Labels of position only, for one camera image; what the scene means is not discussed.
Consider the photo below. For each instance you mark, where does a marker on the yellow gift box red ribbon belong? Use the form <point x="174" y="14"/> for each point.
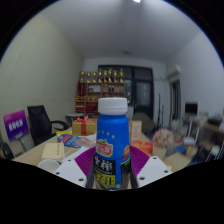
<point x="83" y="127"/>

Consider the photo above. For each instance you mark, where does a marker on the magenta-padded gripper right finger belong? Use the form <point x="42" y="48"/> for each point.
<point x="141" y="160"/>

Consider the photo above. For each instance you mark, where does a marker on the small round side table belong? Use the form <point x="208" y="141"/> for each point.
<point x="74" y="116"/>

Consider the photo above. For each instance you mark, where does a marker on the beige armchair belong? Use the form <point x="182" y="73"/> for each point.
<point x="145" y="121"/>

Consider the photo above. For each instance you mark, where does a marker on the black cup white inside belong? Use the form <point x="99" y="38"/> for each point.
<point x="48" y="165"/>

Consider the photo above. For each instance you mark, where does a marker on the blue drink bottle white cap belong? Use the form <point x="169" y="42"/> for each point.
<point x="112" y="133"/>

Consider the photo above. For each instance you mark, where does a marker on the black tripod stand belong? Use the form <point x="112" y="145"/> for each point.
<point x="160" y="111"/>

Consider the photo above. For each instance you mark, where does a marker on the dark glass door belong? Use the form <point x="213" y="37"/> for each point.
<point x="143" y="90"/>

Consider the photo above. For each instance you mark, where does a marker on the ceiling tube light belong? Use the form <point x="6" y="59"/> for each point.
<point x="137" y="1"/>

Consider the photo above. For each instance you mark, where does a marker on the black office chair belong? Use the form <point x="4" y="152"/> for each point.
<point x="40" y="125"/>

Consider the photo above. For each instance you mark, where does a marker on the purple sign board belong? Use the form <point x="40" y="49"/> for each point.
<point x="16" y="125"/>

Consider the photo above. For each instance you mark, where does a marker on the small cream notebook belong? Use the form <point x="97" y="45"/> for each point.
<point x="53" y="150"/>

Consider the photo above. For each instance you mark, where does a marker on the wooden shelf unit with trophies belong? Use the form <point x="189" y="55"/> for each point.
<point x="90" y="91"/>

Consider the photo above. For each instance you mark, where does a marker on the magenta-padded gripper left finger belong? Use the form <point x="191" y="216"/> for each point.
<point x="83" y="163"/>

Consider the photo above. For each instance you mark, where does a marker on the white wall air conditioner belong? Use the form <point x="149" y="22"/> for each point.
<point x="174" y="71"/>

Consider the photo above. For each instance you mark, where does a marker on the blue colourful magazine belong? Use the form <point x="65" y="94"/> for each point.
<point x="68" y="140"/>

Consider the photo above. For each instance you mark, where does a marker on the pink flowers in white pot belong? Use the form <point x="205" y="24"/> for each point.
<point x="162" y="138"/>

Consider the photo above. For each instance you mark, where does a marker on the orange book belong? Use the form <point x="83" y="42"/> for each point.
<point x="142" y="147"/>

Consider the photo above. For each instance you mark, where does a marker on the black chair backrest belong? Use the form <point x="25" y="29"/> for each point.
<point x="6" y="150"/>

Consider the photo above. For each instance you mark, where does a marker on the standing orange white card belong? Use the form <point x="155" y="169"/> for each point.
<point x="136" y="131"/>

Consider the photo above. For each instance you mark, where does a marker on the black computer monitor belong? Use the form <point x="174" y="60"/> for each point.
<point x="191" y="108"/>

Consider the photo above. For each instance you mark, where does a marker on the cluttered wooden side desk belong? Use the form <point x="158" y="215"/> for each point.
<point x="210" y="128"/>

